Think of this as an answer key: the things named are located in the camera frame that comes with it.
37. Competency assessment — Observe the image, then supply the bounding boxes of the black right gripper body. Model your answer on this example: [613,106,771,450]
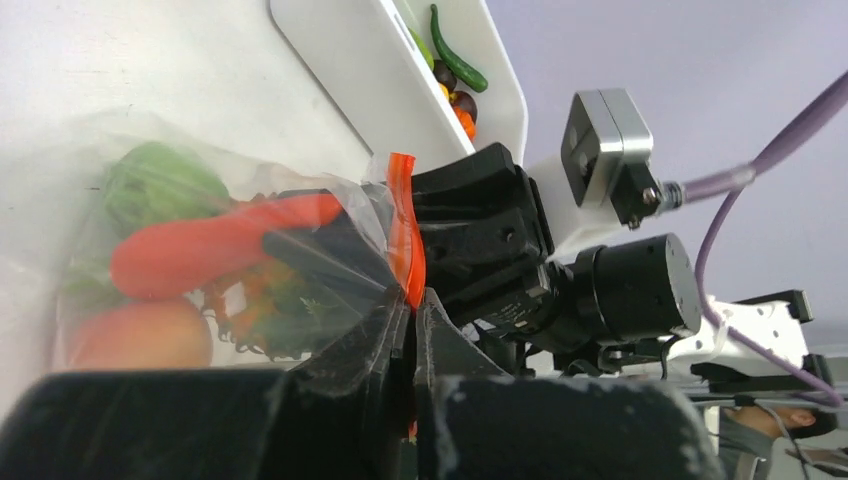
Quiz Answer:
[412,143,702,361]

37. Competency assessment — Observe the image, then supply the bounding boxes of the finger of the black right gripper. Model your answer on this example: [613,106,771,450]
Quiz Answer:
[262,228,399,299]

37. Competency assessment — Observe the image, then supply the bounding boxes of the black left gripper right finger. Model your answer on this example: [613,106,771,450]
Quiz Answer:
[414,290,723,479]

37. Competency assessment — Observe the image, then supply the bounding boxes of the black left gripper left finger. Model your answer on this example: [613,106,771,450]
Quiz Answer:
[1,286,411,479]

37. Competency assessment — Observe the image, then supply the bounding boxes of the toy pineapple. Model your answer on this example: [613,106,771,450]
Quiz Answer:
[201,260,359,361]

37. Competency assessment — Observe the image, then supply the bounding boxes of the clear zip bag orange zipper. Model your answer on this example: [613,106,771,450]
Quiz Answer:
[42,112,426,370]

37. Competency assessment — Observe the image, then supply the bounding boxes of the red chili pepper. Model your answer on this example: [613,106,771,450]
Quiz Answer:
[110,193,342,300]

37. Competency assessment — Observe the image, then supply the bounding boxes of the small green cabbage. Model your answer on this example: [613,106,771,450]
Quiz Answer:
[102,142,231,238]

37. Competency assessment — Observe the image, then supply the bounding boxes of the light green pepper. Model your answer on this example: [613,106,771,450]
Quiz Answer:
[407,28,435,71]

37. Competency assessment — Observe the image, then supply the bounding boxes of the toy peach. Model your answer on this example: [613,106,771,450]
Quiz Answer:
[66,298,213,370]

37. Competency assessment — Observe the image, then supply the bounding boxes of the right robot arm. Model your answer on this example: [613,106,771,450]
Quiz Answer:
[410,143,831,396]

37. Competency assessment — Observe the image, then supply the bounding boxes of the orange pumpkin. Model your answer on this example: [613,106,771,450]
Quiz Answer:
[453,106,477,141]

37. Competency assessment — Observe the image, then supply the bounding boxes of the dark red beet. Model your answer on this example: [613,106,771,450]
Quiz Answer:
[449,90,478,123]

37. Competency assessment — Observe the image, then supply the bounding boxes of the yellow lemon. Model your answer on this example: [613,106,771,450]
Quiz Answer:
[439,83,451,102]

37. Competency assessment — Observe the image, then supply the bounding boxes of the dark green cucumber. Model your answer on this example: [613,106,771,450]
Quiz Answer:
[429,3,490,94]

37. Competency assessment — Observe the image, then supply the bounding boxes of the dark avocado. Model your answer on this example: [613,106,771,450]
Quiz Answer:
[433,59,458,92]

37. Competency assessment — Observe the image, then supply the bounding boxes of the white plastic bin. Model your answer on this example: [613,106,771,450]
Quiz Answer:
[269,0,528,173]

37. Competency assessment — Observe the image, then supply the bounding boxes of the person in background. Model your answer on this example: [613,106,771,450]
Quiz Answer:
[718,405,847,479]

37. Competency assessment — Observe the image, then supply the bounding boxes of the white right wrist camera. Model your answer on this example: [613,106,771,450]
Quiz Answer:
[526,88,663,261]

